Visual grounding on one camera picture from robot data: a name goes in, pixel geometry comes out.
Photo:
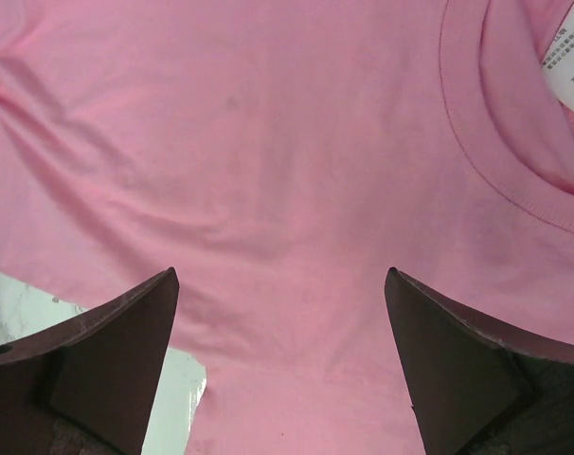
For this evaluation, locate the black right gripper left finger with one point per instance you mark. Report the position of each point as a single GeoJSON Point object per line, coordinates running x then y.
{"type": "Point", "coordinates": [87, 385]}

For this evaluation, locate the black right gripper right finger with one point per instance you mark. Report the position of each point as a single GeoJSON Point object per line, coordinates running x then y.
{"type": "Point", "coordinates": [477, 384]}

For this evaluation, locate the white care label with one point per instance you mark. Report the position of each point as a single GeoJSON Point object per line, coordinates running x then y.
{"type": "Point", "coordinates": [558, 61]}

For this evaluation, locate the pink t shirt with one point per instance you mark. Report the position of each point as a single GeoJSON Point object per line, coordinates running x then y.
{"type": "Point", "coordinates": [282, 156]}

